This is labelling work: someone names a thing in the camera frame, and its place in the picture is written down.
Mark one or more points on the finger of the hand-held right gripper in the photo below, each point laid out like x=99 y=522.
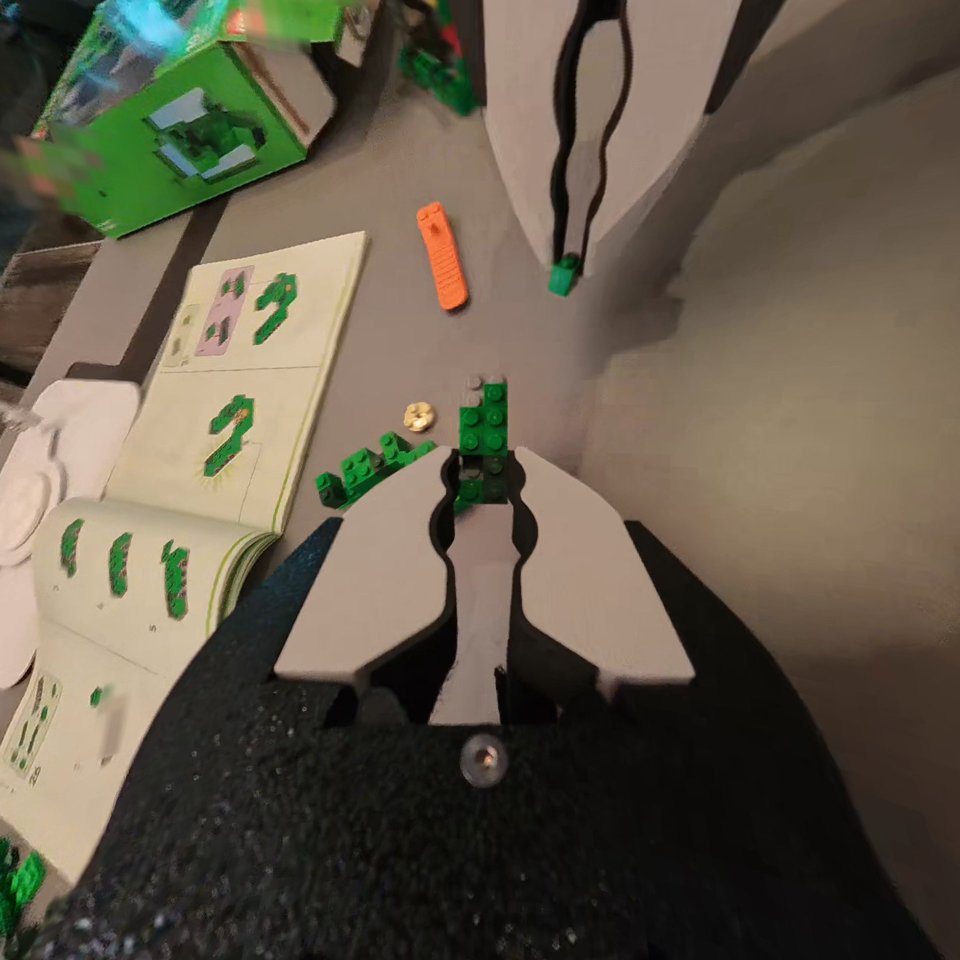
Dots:
x=525 y=97
x=660 y=90

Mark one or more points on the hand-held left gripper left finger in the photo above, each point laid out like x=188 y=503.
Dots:
x=375 y=585

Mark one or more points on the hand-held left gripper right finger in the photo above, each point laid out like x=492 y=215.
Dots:
x=592 y=592

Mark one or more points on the green and grey brick assembly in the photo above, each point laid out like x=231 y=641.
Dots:
x=484 y=427

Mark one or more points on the black flat desk strip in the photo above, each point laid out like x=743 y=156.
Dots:
x=176 y=262

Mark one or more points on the small green brick cluster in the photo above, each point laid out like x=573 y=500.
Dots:
x=442 y=82

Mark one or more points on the curved green brick assembly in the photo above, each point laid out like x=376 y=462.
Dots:
x=360 y=469

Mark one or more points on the tan round plate brick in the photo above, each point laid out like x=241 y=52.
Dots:
x=420 y=417

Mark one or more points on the orange brick separator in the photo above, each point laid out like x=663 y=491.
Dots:
x=444 y=259

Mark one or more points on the open instruction booklet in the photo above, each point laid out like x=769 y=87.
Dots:
x=225 y=337

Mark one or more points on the green cardboard box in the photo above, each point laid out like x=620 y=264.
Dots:
x=120 y=180

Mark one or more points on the pile of green bricks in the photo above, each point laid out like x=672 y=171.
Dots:
x=22 y=885

